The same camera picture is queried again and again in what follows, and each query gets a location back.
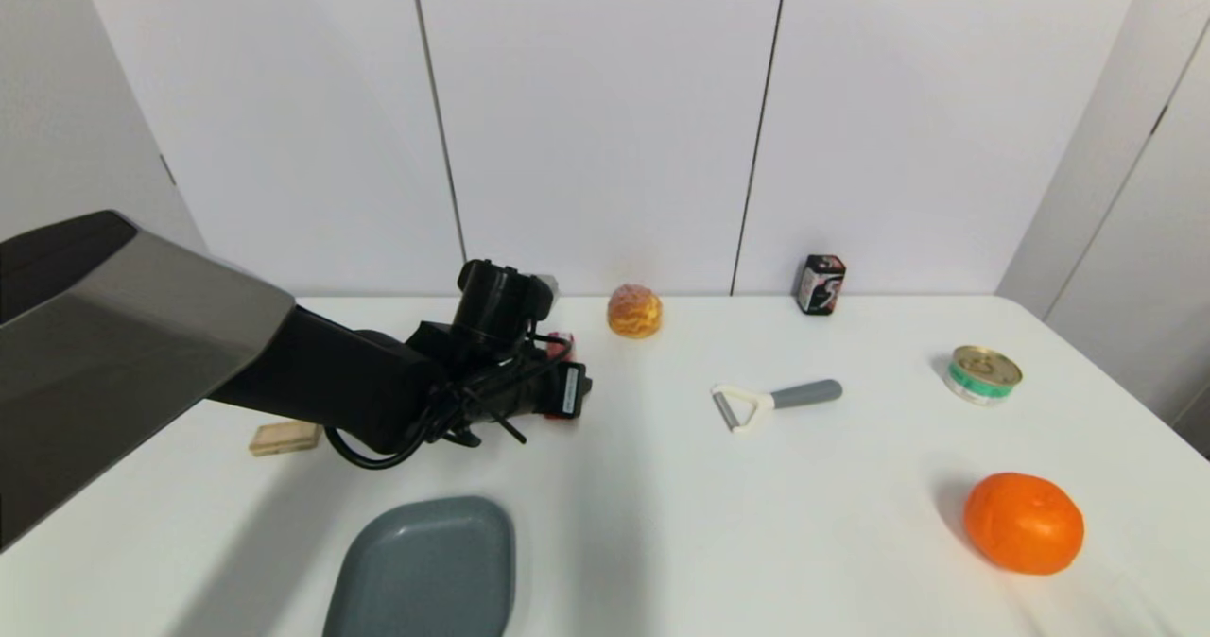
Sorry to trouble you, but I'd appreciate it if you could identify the golden cream puff bread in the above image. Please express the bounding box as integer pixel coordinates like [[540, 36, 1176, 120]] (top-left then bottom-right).
[[606, 284, 665, 341]]

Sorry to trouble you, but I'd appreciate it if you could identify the red milk carton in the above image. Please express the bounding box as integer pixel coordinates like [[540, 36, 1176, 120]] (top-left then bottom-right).
[[543, 331, 580, 422]]

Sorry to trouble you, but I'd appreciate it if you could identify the small wooden block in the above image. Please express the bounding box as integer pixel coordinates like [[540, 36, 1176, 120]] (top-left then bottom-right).
[[249, 420, 325, 457]]

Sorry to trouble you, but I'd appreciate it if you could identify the green labelled tin can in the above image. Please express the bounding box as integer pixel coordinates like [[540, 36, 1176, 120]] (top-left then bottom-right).
[[942, 344, 1024, 407]]

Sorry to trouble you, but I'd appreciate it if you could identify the white peeler grey handle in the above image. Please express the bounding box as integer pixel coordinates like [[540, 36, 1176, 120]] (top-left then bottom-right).
[[710, 378, 844, 435]]

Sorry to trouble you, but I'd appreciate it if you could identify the orange fruit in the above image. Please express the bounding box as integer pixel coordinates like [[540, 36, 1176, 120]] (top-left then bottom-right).
[[962, 472, 1086, 577]]

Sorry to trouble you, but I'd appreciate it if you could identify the black gum box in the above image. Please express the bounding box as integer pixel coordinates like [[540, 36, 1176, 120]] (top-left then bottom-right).
[[795, 254, 848, 318]]

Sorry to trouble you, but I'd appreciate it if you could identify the grey plastic plate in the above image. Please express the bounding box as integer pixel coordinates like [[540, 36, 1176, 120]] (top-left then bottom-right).
[[321, 494, 517, 637]]

